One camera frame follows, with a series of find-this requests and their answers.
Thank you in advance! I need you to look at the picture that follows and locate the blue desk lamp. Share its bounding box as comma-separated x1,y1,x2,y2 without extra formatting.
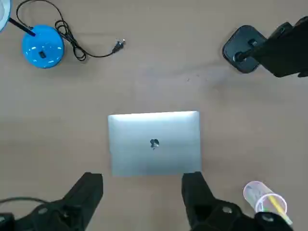
0,0,65,69

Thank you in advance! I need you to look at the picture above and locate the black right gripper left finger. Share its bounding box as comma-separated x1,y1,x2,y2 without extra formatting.
0,172,104,231

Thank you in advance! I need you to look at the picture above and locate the silver closed laptop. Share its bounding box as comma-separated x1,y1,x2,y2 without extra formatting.
107,110,201,178

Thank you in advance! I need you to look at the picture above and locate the black lamp power cable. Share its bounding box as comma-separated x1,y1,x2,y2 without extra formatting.
16,0,126,61

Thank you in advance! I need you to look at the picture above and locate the yellow pen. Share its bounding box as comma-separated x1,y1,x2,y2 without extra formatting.
269,196,293,224

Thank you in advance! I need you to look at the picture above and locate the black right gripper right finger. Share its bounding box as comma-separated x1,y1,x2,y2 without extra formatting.
181,171,293,231

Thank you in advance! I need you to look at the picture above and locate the clear pink plastic cup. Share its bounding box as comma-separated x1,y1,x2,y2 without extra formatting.
243,180,287,215

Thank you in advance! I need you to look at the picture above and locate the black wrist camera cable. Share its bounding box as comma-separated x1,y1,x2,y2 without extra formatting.
0,196,46,205

